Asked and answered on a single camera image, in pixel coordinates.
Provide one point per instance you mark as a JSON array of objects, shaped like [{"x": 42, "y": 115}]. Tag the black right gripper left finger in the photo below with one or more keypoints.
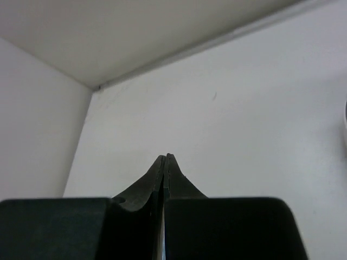
[{"x": 140, "y": 211}]

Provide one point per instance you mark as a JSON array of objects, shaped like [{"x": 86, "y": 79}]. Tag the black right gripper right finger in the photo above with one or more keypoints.
[{"x": 181, "y": 197}]

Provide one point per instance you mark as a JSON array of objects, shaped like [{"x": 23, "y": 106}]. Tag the white round divided container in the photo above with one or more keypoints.
[{"x": 345, "y": 124}]

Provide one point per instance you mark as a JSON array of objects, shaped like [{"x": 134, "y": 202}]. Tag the aluminium table rail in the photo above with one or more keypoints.
[{"x": 221, "y": 38}]

